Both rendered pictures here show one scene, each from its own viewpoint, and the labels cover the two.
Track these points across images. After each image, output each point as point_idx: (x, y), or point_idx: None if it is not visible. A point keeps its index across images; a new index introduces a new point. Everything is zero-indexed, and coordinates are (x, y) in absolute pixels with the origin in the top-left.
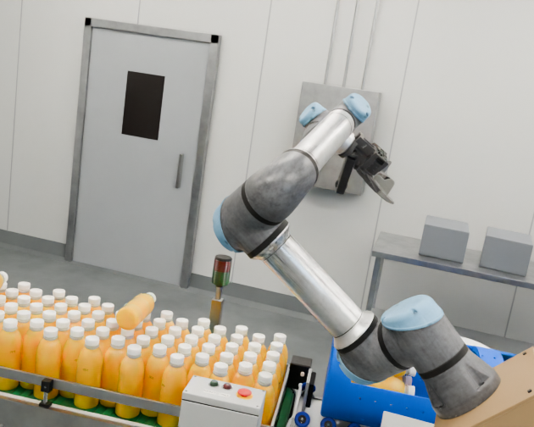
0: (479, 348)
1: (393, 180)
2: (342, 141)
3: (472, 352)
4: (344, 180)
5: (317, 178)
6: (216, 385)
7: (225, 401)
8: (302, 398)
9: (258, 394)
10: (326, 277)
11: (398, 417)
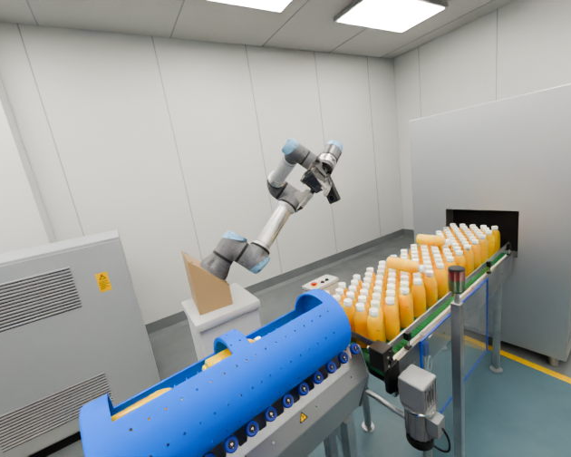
0: (240, 334)
1: (295, 192)
2: (279, 166)
3: (211, 255)
4: None
5: (268, 182)
6: (324, 279)
7: (313, 280)
8: None
9: (312, 287)
10: (266, 223)
11: (251, 301)
